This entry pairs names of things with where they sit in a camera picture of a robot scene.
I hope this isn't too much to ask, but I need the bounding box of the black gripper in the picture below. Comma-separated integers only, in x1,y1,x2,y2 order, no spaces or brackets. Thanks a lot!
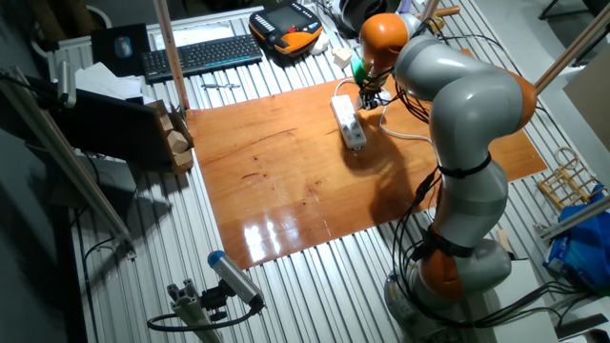
356,78,385,111

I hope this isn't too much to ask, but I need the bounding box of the white bulb holder with bulb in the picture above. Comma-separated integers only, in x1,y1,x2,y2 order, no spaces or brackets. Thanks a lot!
355,89,394,112

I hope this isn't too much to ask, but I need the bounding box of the white power strip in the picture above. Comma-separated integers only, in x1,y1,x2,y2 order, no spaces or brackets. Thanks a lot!
330,93,369,151

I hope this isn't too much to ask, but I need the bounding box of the white house-shaped block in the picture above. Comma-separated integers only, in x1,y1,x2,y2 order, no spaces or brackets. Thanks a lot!
332,46,354,71

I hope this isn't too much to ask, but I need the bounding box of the white egg-shaped object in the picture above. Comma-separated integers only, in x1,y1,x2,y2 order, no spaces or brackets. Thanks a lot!
309,31,331,56

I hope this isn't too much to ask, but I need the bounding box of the black connector with blue light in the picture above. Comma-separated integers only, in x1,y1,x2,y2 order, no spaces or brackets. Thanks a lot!
412,169,438,207

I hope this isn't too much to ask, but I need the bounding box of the orange and black teach pendant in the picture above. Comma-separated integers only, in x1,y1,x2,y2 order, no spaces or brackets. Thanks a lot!
248,0,324,56

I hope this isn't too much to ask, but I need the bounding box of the glossy wooden board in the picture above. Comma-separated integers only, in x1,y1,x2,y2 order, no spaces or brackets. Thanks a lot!
184,47,549,272

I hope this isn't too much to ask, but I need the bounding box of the black keyboard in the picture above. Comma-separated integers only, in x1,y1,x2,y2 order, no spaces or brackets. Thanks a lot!
140,32,264,85

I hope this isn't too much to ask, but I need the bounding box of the cardboard box of wooden blocks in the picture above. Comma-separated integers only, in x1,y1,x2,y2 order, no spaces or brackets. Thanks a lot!
145,99,195,175

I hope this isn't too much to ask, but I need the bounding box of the wooden upright pole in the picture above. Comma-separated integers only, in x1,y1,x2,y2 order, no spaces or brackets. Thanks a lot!
152,0,192,115

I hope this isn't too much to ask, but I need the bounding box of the thin support pole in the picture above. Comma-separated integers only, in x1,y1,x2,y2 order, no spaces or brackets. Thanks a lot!
533,2,610,94

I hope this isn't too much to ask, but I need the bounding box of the wooden peg rack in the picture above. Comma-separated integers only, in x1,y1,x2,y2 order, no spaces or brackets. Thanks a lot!
537,146,606,212

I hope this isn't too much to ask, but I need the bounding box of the tan cardboard panel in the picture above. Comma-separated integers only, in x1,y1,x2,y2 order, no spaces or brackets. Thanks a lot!
564,45,610,139

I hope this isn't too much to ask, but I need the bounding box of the short aluminium bar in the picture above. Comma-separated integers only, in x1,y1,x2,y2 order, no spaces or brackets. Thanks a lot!
533,194,610,242

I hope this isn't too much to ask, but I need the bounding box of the dark computer mouse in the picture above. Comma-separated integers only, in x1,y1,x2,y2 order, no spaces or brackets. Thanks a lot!
113,35,133,60

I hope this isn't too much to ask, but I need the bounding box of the blue bag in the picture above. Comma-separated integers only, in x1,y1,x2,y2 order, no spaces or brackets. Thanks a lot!
542,183,610,294

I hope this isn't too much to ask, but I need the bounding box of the white paper stack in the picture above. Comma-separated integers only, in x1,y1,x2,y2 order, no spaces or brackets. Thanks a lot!
73,61,144,104

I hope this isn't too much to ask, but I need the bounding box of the black flat panel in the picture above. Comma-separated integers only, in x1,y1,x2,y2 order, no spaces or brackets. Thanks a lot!
26,75,166,168

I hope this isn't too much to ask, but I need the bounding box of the black mouse pad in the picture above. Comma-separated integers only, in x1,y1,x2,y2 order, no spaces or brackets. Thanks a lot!
90,22,153,77

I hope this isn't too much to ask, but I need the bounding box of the grey power strip cable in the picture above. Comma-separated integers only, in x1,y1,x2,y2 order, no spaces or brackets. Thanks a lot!
333,77,437,145

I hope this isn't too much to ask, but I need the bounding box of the black cable bundle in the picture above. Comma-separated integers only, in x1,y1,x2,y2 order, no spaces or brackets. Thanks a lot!
390,164,610,334

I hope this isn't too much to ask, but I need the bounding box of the silver camera with blue end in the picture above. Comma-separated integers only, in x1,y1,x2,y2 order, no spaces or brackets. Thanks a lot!
207,250,266,311

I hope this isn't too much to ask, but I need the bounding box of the aluminium profile camera mount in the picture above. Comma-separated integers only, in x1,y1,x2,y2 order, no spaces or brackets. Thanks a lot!
166,278,225,343

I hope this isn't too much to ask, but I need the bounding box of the black camera cable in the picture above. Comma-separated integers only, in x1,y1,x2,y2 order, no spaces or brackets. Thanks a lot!
146,304,263,333

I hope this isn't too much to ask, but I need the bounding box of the long aluminium frame bar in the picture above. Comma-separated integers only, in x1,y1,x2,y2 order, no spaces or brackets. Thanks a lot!
0,66,137,258

